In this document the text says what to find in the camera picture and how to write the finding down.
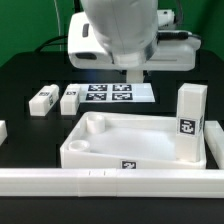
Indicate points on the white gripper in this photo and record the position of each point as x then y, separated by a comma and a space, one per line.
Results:
133, 41

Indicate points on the white desk top panel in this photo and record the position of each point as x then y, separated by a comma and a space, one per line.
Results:
124, 141

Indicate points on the fiducial marker sheet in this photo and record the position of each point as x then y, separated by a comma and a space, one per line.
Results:
116, 92

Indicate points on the white block left edge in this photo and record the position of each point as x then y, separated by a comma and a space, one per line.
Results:
3, 131

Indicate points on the long white front barrier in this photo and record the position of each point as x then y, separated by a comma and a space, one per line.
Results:
112, 182

